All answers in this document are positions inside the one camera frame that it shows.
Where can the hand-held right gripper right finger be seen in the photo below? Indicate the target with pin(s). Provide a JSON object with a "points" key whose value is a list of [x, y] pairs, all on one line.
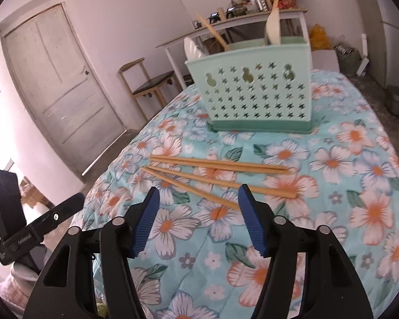
{"points": [[254, 222]]}

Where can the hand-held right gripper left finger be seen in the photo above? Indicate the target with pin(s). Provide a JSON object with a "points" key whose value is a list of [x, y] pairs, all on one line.
{"points": [[146, 222]]}

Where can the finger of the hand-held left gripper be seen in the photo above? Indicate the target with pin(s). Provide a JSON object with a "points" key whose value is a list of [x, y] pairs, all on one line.
{"points": [[63, 211]]}

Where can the green plastic utensil holder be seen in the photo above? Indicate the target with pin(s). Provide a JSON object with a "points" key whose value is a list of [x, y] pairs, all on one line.
{"points": [[252, 106]]}

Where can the floral light blue bedcover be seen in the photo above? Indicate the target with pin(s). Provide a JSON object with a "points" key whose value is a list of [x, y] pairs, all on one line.
{"points": [[319, 206]]}

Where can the white panel door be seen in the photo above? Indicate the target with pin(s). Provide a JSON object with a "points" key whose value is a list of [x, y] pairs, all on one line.
{"points": [[53, 89]]}

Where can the wooden chair with dark seat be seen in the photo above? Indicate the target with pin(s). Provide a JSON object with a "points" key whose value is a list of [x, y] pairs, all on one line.
{"points": [[153, 81]]}

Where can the white storage box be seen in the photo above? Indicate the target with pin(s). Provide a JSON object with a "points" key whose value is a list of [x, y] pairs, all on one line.
{"points": [[324, 59]]}

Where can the metal trash can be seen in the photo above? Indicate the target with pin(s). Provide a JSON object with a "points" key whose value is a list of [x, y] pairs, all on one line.
{"points": [[397, 103]]}

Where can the green bag with cans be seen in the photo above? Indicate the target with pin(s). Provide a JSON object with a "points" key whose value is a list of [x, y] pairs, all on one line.
{"points": [[349, 59]]}

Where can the yellow plastic bag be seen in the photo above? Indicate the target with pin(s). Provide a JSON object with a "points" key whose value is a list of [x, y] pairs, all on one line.
{"points": [[319, 36]]}

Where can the white table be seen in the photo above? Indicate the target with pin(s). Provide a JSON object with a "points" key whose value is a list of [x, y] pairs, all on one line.
{"points": [[304, 23]]}

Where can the black device with screen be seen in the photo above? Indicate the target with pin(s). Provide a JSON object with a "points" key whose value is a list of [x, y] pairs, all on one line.
{"points": [[214, 17], [231, 12]]}

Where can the wooden block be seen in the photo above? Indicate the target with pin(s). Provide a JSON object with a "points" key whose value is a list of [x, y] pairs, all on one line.
{"points": [[221, 14]]}

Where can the grey refrigerator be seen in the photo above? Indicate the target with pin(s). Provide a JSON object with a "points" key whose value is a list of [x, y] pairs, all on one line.
{"points": [[392, 40]]}

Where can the white bracket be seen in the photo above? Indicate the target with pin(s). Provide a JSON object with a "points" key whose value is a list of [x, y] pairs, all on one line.
{"points": [[364, 53]]}

